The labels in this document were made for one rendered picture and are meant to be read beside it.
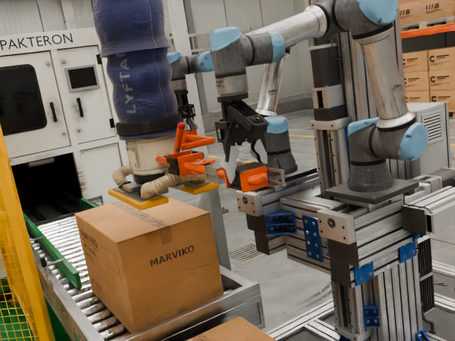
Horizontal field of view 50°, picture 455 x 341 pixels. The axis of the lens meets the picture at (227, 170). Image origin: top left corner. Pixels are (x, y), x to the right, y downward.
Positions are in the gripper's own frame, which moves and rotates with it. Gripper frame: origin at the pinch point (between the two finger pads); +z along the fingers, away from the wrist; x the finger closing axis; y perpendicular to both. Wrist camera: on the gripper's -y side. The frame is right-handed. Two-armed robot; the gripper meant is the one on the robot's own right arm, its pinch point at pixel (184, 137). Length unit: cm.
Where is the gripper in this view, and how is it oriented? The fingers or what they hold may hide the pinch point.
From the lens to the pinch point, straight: 209.6
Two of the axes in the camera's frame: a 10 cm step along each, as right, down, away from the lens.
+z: 1.5, 9.7, 2.1
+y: 5.1, 1.1, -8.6
